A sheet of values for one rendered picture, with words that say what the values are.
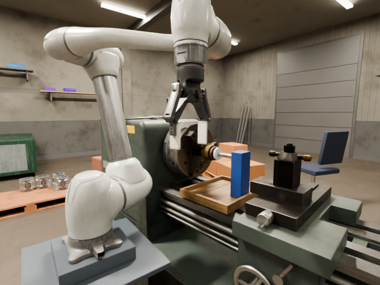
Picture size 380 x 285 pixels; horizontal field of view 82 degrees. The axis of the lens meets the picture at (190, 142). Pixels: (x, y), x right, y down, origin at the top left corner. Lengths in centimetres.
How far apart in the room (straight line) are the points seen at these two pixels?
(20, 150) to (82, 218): 463
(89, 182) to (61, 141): 659
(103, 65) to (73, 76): 649
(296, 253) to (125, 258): 57
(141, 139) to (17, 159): 440
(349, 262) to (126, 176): 81
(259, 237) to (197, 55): 57
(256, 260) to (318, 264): 23
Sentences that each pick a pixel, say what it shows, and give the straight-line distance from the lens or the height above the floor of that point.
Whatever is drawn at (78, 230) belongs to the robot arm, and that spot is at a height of 90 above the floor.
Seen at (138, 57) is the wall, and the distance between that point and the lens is 830.
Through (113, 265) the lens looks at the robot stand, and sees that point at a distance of 92.
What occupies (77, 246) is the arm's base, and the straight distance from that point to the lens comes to 92.
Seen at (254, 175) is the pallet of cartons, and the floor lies 23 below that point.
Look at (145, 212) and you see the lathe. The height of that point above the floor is 73.
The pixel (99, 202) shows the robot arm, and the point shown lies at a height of 98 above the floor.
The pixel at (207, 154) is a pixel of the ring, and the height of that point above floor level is 108.
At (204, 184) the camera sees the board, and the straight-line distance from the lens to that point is 127.
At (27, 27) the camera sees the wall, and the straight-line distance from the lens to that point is 767.
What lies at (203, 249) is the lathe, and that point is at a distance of 136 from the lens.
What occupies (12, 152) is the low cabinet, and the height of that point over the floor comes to 55.
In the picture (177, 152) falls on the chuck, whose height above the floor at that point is 109.
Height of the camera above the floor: 129
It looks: 8 degrees down
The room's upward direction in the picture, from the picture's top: straight up
